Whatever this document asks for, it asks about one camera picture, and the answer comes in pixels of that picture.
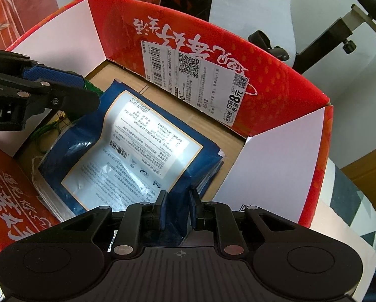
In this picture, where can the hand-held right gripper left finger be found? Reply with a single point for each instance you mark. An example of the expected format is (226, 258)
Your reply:
(161, 209)

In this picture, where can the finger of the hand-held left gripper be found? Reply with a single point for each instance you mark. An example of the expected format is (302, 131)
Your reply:
(49, 74)
(71, 100)

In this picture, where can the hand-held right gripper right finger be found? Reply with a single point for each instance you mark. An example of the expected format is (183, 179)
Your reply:
(194, 209)

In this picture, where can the blue plastic packet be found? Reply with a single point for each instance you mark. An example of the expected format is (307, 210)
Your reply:
(128, 151)

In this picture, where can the red strawberry cardboard box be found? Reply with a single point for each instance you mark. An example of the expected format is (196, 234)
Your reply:
(269, 78)

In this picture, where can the grey geometric pattern tablecloth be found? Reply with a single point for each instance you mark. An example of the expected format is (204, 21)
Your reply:
(348, 214)

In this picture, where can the yellow wooden door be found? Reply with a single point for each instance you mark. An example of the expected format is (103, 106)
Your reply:
(370, 163)

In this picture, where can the white foam board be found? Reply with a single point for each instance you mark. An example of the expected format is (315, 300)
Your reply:
(254, 6)

